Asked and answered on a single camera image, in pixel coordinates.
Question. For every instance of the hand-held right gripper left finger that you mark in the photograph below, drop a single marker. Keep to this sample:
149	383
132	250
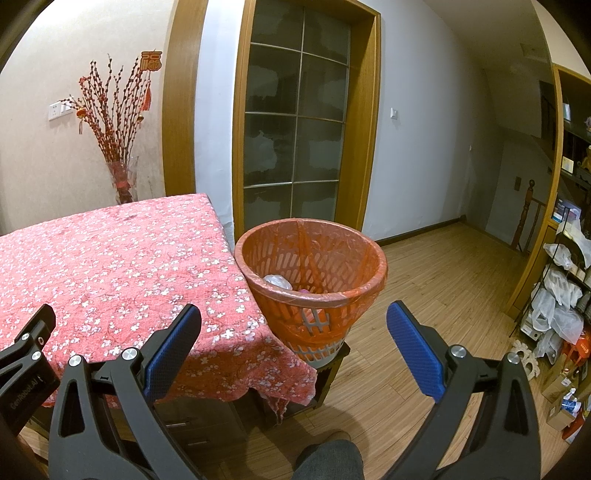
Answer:
173	346

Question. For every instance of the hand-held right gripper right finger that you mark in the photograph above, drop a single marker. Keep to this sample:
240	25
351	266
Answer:
415	348

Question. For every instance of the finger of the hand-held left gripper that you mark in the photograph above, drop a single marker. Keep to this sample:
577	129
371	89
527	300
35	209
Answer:
32	330

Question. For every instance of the orange plastic waste basket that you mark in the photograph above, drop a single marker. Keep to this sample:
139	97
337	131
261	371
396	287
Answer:
295	318

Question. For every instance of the dark wooden table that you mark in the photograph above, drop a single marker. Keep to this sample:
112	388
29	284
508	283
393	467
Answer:
198	429

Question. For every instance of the dark wooden stool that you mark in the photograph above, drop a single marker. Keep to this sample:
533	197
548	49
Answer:
332	374

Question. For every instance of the red floral tablecloth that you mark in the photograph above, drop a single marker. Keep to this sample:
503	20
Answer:
115	258

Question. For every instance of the white carved ornament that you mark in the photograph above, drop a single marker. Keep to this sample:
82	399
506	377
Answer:
526	360

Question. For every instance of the person's leg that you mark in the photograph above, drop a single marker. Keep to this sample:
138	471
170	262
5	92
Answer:
328	461

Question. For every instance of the cardboard box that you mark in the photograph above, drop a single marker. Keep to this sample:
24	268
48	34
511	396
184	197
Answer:
556	383

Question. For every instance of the large white plastic bag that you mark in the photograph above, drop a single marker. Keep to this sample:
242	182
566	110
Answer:
556	304

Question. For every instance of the blue spray bottle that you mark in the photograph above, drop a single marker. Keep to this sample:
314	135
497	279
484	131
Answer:
571	404

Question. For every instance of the small white plastic bag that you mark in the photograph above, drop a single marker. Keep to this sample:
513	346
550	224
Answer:
558	256

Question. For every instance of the glass vase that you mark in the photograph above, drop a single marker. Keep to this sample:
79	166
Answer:
123	182

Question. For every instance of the blue box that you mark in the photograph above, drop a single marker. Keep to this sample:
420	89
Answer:
565	212

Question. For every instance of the small red hanging ornament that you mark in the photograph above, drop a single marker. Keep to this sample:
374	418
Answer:
81	114

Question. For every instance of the red dried branch bouquet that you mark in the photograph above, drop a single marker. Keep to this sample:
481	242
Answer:
108	115

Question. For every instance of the wooden shelf unit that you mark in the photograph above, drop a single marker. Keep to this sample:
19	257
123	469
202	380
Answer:
561	115

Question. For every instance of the wooden stair post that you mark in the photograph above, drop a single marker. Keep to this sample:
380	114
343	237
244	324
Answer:
524	217

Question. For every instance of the small brown wall box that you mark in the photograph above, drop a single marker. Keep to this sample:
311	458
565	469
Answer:
519	182

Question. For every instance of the white wall socket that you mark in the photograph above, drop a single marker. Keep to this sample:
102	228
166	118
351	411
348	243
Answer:
55	111

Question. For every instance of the wooden wall trim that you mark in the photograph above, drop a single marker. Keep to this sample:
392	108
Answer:
180	115

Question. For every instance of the glass door with wooden frame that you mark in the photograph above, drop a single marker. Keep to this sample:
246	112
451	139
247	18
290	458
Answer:
300	115

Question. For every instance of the red tasselled wall decoration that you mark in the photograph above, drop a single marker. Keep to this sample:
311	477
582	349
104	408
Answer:
151	62

